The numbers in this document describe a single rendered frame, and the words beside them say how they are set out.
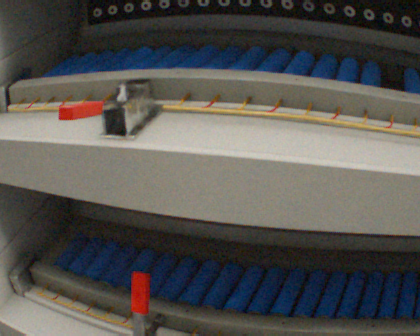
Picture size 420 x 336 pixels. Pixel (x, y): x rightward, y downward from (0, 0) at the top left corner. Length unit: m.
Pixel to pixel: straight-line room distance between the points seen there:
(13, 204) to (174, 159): 0.25
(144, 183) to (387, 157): 0.15
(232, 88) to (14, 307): 0.31
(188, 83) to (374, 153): 0.14
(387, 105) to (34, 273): 0.37
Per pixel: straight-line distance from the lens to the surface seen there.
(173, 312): 0.45
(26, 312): 0.52
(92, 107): 0.32
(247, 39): 0.48
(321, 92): 0.35
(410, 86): 0.39
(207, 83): 0.38
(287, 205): 0.33
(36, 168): 0.41
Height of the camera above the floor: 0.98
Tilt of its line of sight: 11 degrees down
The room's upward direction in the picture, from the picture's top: 1 degrees clockwise
